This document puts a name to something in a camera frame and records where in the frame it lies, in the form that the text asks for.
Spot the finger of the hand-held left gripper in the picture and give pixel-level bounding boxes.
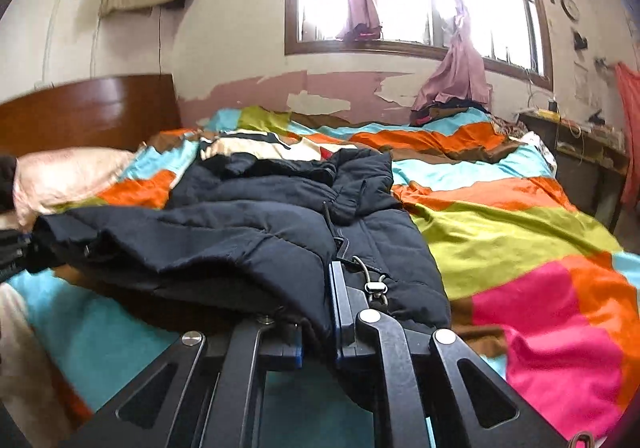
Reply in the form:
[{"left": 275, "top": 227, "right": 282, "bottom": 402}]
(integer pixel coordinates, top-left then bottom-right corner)
[{"left": 0, "top": 228, "right": 37, "bottom": 279}]

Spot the pink tied curtain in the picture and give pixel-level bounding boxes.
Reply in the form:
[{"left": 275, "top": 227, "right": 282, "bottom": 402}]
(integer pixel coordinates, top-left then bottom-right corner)
[{"left": 411, "top": 0, "right": 511, "bottom": 113}]

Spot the cream fleece blanket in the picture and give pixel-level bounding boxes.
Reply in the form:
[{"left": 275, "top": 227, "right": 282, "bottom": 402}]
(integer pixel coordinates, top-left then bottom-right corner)
[{"left": 0, "top": 285, "right": 76, "bottom": 448}]

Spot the colourful patchwork bed cover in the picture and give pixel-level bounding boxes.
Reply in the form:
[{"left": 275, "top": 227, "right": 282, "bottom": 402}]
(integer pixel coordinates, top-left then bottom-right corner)
[{"left": 0, "top": 105, "right": 640, "bottom": 448}]

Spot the cluttered wooden desk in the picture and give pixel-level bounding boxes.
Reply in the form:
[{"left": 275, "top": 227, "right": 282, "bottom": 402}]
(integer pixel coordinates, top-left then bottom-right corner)
[{"left": 517, "top": 108, "right": 631, "bottom": 229}]

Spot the pale pink floral pillow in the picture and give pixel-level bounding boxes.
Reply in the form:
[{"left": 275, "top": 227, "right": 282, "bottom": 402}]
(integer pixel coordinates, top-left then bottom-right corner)
[{"left": 12, "top": 148, "right": 136, "bottom": 229}]

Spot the brown wooden headboard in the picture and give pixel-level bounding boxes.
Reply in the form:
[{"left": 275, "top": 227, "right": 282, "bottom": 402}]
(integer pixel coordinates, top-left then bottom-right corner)
[{"left": 0, "top": 74, "right": 182, "bottom": 159}]

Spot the dark navy padded jacket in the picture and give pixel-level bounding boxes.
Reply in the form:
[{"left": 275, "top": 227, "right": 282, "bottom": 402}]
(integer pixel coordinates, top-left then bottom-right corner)
[{"left": 32, "top": 148, "right": 453, "bottom": 411}]

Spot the brown framed window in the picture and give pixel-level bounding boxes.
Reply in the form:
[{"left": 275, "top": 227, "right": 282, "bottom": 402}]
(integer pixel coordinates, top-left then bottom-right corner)
[{"left": 284, "top": 0, "right": 555, "bottom": 91}]

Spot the pile of dark clothes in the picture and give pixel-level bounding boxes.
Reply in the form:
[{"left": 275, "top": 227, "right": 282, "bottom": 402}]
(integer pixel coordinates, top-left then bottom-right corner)
[{"left": 411, "top": 98, "right": 488, "bottom": 125}]

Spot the dark clothes heap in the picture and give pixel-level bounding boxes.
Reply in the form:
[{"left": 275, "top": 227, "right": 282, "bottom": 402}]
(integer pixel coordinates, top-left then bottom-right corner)
[{"left": 0, "top": 155, "right": 19, "bottom": 213}]

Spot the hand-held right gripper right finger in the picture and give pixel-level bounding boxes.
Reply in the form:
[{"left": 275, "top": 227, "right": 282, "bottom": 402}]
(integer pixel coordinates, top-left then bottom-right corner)
[{"left": 327, "top": 260, "right": 571, "bottom": 448}]

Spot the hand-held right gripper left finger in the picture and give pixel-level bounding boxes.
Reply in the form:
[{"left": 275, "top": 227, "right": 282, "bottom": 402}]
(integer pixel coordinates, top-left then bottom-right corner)
[{"left": 60, "top": 313, "right": 306, "bottom": 448}]

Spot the orange hanging cloth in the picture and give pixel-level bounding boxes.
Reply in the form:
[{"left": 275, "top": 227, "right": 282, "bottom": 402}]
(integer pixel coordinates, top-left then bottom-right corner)
[{"left": 614, "top": 62, "right": 640, "bottom": 209}]

